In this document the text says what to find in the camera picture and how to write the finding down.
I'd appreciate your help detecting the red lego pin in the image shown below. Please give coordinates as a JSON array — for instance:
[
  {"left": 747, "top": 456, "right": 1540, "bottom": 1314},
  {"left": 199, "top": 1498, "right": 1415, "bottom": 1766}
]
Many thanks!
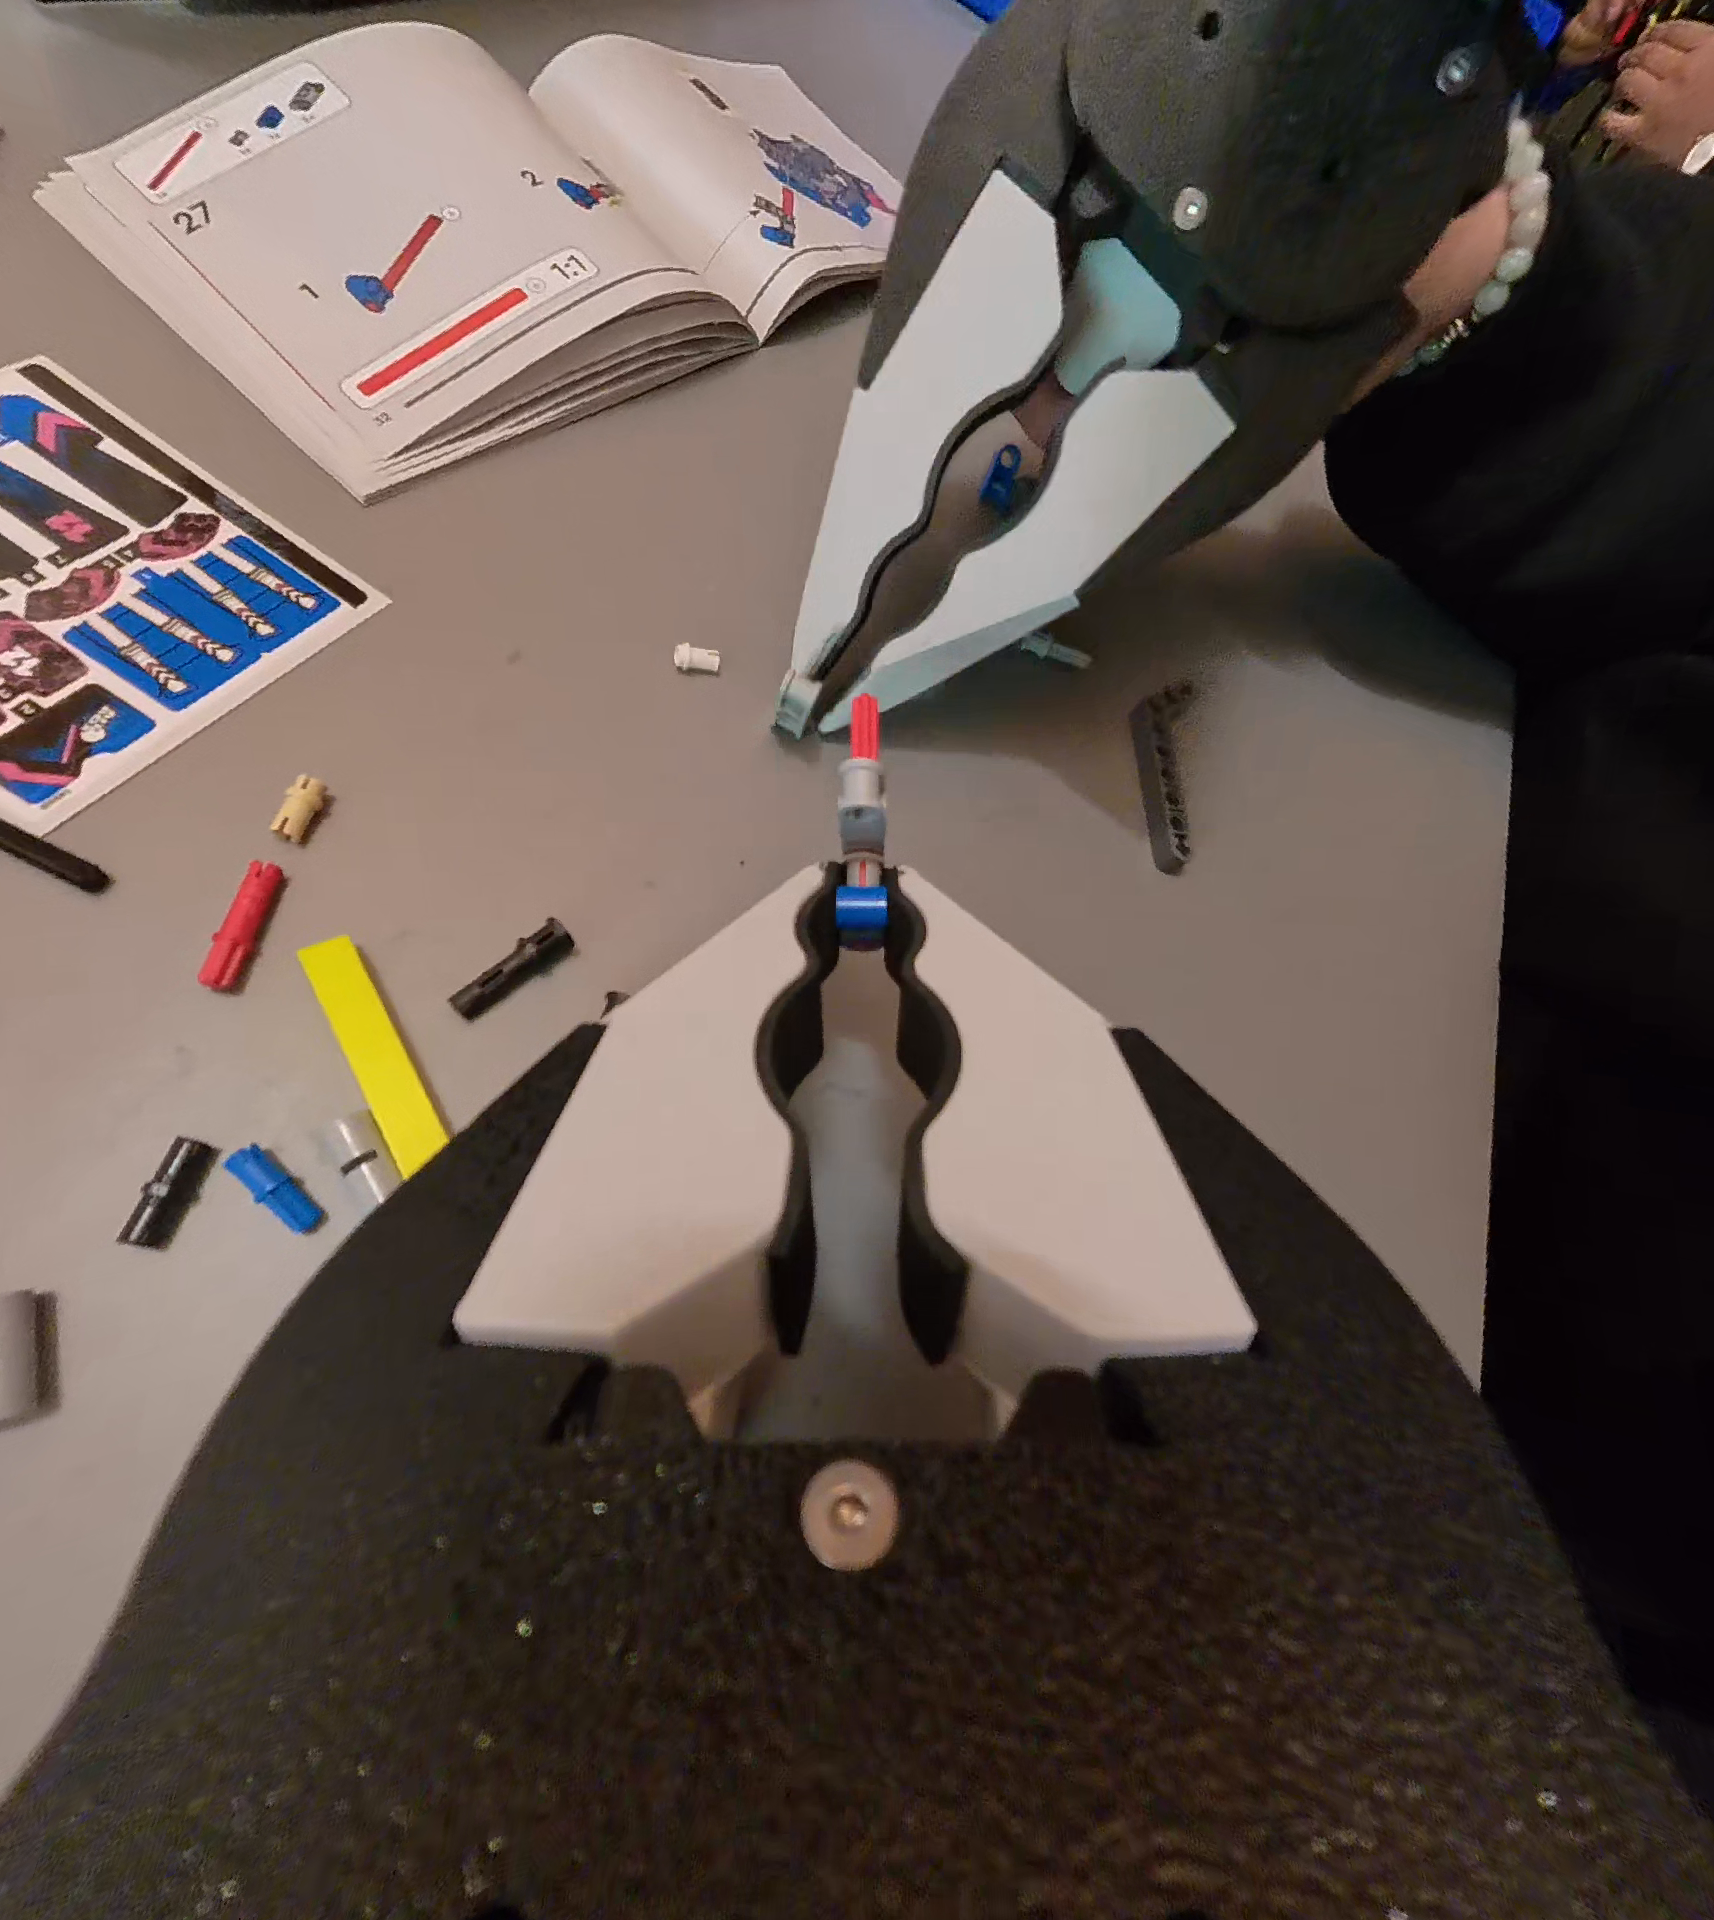
[{"left": 195, "top": 858, "right": 289, "bottom": 995}]

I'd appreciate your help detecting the blue lego pin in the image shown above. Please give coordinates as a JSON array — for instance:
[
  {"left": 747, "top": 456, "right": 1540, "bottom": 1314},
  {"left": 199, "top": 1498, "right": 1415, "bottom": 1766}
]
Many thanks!
[{"left": 221, "top": 1142, "right": 328, "bottom": 1236}]

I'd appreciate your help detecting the yellow lego beam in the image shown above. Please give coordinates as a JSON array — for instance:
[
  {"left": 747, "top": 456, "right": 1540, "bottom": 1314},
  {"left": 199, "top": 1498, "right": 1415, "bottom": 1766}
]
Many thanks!
[{"left": 296, "top": 934, "right": 452, "bottom": 1180}]

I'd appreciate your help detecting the black lego axle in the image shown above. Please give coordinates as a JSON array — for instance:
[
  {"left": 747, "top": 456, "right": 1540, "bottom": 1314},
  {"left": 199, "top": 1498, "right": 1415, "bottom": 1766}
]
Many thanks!
[{"left": 0, "top": 778, "right": 113, "bottom": 896}]

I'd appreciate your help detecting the red axle lego assembly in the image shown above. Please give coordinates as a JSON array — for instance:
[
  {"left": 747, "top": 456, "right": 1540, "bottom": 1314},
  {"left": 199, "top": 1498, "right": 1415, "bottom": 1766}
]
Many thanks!
[{"left": 833, "top": 692, "right": 895, "bottom": 952}]

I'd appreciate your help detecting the person's black clothing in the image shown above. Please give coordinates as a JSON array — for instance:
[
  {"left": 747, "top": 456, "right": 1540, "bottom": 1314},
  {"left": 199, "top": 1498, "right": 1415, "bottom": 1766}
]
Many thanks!
[{"left": 1475, "top": 645, "right": 1714, "bottom": 1920}]

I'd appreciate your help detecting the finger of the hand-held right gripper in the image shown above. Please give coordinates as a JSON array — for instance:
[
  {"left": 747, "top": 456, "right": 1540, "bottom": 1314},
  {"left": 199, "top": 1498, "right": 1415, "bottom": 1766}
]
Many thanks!
[
  {"left": 857, "top": 236, "right": 1237, "bottom": 717},
  {"left": 785, "top": 159, "right": 1102, "bottom": 707}
]

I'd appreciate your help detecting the open instruction booklet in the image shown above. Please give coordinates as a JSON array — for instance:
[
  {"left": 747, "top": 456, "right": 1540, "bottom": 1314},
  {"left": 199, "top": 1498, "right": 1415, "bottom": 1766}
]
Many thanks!
[{"left": 32, "top": 20, "right": 906, "bottom": 505}]

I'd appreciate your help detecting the person's right hand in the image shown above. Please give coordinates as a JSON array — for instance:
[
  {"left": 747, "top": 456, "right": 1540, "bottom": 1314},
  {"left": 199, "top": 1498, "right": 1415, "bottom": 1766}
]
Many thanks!
[{"left": 1400, "top": 182, "right": 1523, "bottom": 365}]

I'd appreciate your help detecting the white bead bracelet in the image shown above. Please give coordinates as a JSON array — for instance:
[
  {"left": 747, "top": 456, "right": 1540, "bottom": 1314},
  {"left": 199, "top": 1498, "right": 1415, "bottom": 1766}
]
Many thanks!
[{"left": 1409, "top": 113, "right": 1553, "bottom": 371}]

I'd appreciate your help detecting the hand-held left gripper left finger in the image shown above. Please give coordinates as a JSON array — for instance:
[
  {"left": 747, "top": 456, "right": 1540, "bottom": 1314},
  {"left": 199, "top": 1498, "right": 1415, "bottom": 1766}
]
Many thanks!
[{"left": 452, "top": 860, "right": 826, "bottom": 1438}]

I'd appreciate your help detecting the person's right forearm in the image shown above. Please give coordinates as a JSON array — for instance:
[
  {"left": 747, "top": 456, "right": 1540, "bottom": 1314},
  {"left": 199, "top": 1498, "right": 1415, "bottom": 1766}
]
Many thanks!
[{"left": 1320, "top": 117, "right": 1714, "bottom": 679}]

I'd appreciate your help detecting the dark grey lego beam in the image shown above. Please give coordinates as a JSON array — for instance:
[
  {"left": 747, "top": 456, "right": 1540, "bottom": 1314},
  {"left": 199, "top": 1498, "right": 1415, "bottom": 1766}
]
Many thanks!
[{"left": 1127, "top": 682, "right": 1202, "bottom": 875}]

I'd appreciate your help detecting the sticker sheet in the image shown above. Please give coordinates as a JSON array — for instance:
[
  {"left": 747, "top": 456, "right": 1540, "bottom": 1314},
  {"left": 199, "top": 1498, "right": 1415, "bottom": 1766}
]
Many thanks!
[{"left": 0, "top": 353, "right": 392, "bottom": 839}]

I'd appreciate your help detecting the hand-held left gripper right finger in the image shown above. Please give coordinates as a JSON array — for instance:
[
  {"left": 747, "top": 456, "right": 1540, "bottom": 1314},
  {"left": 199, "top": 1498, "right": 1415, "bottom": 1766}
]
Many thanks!
[{"left": 890, "top": 860, "right": 1263, "bottom": 1438}]

